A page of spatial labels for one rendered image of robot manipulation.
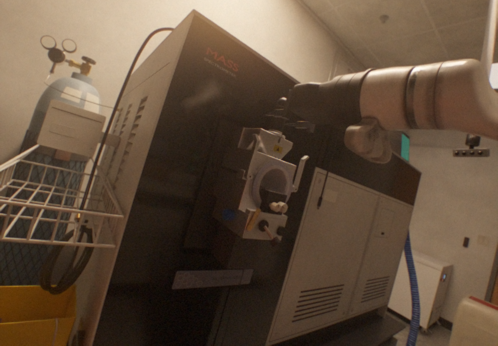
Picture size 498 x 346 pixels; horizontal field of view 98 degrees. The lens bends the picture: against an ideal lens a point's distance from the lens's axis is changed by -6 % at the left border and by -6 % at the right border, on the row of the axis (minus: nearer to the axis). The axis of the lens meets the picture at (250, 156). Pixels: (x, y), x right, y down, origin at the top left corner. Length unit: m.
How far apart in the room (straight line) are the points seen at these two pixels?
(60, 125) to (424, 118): 0.67
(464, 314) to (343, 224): 2.21
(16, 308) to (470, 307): 2.86
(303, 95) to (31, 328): 0.51
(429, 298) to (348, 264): 2.70
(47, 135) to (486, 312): 2.99
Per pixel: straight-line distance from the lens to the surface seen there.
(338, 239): 0.78
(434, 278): 3.50
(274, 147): 0.41
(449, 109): 0.28
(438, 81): 0.28
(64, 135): 0.67
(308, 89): 0.36
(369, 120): 0.31
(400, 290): 3.63
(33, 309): 0.58
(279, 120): 0.42
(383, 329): 1.30
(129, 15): 1.65
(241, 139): 0.42
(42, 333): 0.50
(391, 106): 0.29
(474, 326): 2.90
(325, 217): 0.69
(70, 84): 1.18
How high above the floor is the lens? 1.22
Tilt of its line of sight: 4 degrees up
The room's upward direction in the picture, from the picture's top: 16 degrees clockwise
